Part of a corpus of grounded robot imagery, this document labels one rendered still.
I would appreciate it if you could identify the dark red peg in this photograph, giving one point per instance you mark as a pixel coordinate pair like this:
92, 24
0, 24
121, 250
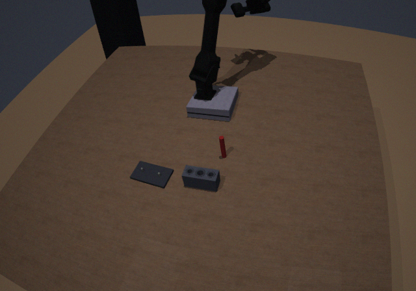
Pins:
222, 146

